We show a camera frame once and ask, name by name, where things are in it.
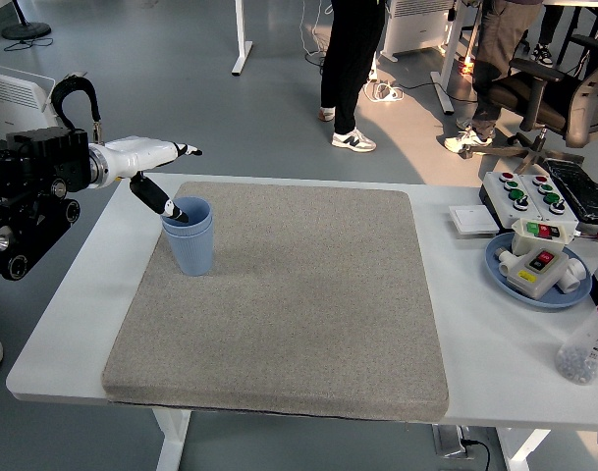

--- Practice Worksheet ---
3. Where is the white floor cable bundle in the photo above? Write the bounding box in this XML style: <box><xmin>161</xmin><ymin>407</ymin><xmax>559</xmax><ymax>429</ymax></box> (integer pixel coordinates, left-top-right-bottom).
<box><xmin>361</xmin><ymin>78</ymin><xmax>404</xmax><ymax>104</ymax></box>

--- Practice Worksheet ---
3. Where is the white panel heater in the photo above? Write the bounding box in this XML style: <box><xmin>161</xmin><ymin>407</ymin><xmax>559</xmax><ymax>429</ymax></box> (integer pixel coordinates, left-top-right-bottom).
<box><xmin>0</xmin><ymin>68</ymin><xmax>59</xmax><ymax>143</ymax></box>
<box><xmin>379</xmin><ymin>0</ymin><xmax>457</xmax><ymax>63</ymax></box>

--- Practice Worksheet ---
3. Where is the blue round plate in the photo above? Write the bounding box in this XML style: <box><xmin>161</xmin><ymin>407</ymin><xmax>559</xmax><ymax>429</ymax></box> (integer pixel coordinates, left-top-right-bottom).
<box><xmin>484</xmin><ymin>232</ymin><xmax>593</xmax><ymax>309</ymax></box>

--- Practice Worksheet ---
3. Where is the black fan stand base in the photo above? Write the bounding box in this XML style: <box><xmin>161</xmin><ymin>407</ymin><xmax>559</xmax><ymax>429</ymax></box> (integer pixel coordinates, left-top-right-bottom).
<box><xmin>1</xmin><ymin>0</ymin><xmax>53</xmax><ymax>41</ymax></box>

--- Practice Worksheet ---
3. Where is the grey under-table control box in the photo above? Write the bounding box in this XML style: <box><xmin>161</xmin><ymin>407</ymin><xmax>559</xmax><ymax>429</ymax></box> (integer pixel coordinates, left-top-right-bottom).
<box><xmin>431</xmin><ymin>424</ymin><xmax>476</xmax><ymax>460</ymax></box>

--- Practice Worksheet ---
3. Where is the white green-red switch box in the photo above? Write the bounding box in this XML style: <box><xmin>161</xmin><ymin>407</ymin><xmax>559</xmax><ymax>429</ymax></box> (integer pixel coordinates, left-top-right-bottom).
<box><xmin>510</xmin><ymin>218</ymin><xmax>579</xmax><ymax>256</ymax></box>

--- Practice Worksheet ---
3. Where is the black under-table cable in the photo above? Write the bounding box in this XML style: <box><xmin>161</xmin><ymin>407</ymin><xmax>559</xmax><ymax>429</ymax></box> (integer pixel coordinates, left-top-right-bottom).
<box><xmin>462</xmin><ymin>439</ymin><xmax>491</xmax><ymax>471</ymax></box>

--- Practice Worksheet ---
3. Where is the black office chair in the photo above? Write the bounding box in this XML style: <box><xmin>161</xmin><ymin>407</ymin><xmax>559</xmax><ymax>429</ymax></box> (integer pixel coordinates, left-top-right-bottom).
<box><xmin>484</xmin><ymin>33</ymin><xmax>598</xmax><ymax>176</ymax></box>

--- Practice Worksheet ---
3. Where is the white push-button control box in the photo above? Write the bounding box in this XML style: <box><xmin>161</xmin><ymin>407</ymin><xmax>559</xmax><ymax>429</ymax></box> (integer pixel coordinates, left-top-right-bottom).
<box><xmin>477</xmin><ymin>171</ymin><xmax>545</xmax><ymax>232</ymax></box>
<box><xmin>517</xmin><ymin>173</ymin><xmax>580</xmax><ymax>223</ymax></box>

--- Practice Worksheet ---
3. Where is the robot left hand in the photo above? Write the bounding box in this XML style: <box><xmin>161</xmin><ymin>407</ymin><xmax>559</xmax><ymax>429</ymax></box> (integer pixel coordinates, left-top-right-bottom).
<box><xmin>101</xmin><ymin>136</ymin><xmax>204</xmax><ymax>226</ymax></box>

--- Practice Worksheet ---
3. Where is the grey-brown fabric mat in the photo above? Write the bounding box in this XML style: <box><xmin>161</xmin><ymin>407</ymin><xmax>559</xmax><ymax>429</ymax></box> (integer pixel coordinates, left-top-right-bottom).
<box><xmin>101</xmin><ymin>181</ymin><xmax>451</xmax><ymax>423</ymax></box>

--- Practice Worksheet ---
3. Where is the white wall switch plate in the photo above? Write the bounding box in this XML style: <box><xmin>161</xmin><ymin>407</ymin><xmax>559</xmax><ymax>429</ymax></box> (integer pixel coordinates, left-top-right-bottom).
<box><xmin>448</xmin><ymin>204</ymin><xmax>500</xmax><ymax>236</ymax></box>

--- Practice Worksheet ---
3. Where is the person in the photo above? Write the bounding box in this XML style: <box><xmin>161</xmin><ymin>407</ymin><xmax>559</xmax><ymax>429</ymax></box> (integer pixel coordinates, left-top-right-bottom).
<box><xmin>319</xmin><ymin>0</ymin><xmax>387</xmax><ymax>153</ymax></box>
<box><xmin>444</xmin><ymin>0</ymin><xmax>545</xmax><ymax>156</ymax></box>
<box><xmin>529</xmin><ymin>7</ymin><xmax>579</xmax><ymax>69</ymax></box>

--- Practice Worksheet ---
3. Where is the white table leg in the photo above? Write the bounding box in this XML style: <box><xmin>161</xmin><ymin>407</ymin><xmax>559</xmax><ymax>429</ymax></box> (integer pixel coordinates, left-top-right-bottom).
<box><xmin>150</xmin><ymin>406</ymin><xmax>192</xmax><ymax>471</ymax></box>
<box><xmin>497</xmin><ymin>427</ymin><xmax>553</xmax><ymax>471</ymax></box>

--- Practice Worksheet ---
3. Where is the white pipe fitting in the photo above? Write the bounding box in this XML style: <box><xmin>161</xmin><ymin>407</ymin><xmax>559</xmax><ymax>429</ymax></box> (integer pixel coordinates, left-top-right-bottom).
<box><xmin>557</xmin><ymin>256</ymin><xmax>589</xmax><ymax>294</ymax></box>
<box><xmin>494</xmin><ymin>247</ymin><xmax>518</xmax><ymax>276</ymax></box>

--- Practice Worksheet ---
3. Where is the blue ribbed plastic cup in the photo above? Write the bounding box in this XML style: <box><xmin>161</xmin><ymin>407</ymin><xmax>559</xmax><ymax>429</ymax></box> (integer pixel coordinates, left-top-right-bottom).
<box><xmin>160</xmin><ymin>196</ymin><xmax>215</xmax><ymax>235</ymax></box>
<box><xmin>162</xmin><ymin>223</ymin><xmax>215</xmax><ymax>278</ymax></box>

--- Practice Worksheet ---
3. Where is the clear bottle with red cap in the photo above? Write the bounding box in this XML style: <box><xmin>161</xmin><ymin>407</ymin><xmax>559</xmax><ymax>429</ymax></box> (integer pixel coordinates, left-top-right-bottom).
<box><xmin>554</xmin><ymin>293</ymin><xmax>598</xmax><ymax>386</ymax></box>

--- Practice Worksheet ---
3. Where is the white desk leg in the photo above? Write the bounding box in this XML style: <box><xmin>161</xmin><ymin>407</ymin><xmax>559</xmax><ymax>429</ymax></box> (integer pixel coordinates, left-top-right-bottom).
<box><xmin>429</xmin><ymin>0</ymin><xmax>469</xmax><ymax>117</ymax></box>
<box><xmin>231</xmin><ymin>0</ymin><xmax>254</xmax><ymax>77</ymax></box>

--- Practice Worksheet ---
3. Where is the grey red-button switch box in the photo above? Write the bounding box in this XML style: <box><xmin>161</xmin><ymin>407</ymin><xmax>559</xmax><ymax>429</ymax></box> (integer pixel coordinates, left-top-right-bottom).
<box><xmin>505</xmin><ymin>246</ymin><xmax>571</xmax><ymax>300</ymax></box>

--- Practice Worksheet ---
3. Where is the black wrapped keyboard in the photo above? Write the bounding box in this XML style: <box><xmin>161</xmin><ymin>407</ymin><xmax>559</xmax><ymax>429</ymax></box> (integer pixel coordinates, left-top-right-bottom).
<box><xmin>543</xmin><ymin>157</ymin><xmax>598</xmax><ymax>228</ymax></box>

